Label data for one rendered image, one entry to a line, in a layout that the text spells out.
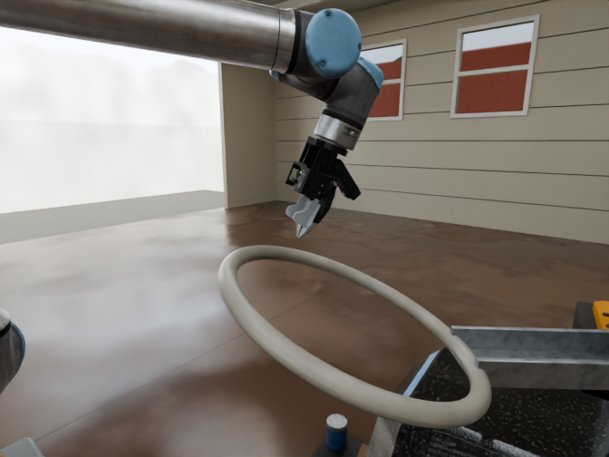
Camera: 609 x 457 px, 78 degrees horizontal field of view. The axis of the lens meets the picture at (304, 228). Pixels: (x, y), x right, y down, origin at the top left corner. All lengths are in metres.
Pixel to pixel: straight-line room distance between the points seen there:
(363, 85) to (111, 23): 0.43
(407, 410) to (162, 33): 0.56
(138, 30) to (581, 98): 6.70
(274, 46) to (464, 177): 6.78
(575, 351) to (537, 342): 0.08
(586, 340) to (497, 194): 6.29
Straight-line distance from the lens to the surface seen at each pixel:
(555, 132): 7.00
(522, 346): 0.88
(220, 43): 0.58
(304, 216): 0.79
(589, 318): 2.06
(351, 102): 0.76
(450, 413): 0.54
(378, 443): 1.14
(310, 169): 0.77
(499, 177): 7.13
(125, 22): 0.59
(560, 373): 0.79
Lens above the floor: 1.48
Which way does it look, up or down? 13 degrees down
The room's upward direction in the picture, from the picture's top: straight up
